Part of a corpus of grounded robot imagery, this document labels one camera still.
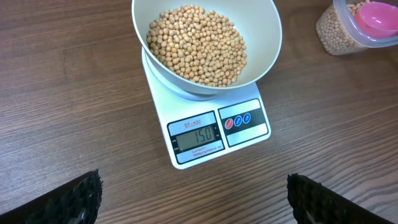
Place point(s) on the clear plastic container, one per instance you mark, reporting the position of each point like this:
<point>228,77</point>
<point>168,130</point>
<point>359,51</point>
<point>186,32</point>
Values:
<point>350,26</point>

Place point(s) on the white digital kitchen scale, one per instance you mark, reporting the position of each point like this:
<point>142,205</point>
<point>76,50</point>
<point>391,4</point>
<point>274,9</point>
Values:
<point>198,128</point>

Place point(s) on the soybeans in white bowl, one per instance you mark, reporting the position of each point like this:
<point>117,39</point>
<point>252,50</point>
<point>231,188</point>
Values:
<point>201,46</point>

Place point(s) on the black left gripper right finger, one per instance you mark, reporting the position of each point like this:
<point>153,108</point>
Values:
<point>313,203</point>

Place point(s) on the pile of soybeans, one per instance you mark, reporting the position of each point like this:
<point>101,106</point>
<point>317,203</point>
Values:
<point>331,29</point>

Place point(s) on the pink plastic measuring scoop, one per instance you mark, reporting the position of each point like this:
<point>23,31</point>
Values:
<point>377,20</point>

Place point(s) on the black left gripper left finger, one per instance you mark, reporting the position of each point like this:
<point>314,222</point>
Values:
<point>78,201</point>

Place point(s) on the white round bowl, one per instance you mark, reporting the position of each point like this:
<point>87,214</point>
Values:
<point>257,21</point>

